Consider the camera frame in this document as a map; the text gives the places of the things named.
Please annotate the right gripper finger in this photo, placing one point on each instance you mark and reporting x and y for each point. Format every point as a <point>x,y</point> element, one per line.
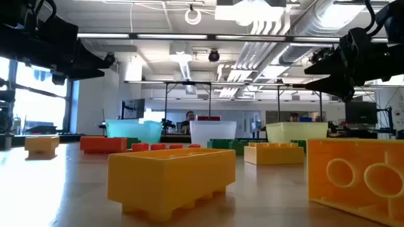
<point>331,64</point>
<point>337,85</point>

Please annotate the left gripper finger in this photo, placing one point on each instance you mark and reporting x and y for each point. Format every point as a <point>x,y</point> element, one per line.
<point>82,74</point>
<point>86,60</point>

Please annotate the red toy brick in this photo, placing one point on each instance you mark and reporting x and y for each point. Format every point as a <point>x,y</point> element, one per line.
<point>103,145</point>
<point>140,147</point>

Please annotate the yellow toy brick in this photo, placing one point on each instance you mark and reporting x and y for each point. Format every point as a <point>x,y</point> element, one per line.
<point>356,179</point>
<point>274,155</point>
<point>41,145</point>
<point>170,183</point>

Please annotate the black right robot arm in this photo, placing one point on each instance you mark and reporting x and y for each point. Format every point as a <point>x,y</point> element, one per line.
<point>394,19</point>

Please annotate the black background robot arm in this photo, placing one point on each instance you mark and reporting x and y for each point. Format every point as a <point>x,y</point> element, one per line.
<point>167,124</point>

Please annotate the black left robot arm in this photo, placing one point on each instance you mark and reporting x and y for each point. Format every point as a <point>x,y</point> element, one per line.
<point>12,9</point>

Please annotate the black computer monitor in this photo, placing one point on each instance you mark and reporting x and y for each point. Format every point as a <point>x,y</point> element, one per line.
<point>134,108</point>
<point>360,112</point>

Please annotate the blue background box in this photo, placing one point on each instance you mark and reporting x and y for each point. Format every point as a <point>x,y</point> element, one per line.
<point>305,119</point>

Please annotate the person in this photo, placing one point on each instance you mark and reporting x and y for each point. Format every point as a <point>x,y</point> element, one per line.
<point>294,117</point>
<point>189,121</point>

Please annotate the yellow-green translucent plastic bin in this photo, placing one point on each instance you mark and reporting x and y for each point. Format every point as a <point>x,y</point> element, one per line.
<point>296,131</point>

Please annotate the black background equipment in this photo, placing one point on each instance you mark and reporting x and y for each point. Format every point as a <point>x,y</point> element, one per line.
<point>6,94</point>

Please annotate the black flat background device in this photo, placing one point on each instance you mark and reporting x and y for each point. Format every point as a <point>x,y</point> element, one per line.
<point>41,129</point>

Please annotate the teal translucent plastic bin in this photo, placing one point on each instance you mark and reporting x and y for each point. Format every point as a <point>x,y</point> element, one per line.
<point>134,130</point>

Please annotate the black overhead light bar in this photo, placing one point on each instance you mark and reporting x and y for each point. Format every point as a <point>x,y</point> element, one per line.
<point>211,37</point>

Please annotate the clear white plastic bin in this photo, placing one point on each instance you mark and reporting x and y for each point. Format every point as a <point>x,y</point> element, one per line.
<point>213,132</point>

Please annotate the red background box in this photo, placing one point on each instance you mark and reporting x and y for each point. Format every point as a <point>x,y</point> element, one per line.
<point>208,118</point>

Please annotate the black hanging camera mount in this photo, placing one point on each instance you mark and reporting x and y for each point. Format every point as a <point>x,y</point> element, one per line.
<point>320,54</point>

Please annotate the black round camera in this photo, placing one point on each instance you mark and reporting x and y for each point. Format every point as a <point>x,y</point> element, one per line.
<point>111,58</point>
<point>214,55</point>

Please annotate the silver ventilation duct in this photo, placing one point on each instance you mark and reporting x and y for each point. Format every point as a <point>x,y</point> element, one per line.
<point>298,52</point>

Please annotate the black metal stand frame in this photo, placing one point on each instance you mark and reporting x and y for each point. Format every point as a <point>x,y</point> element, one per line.
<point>278,104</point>
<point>166,101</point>

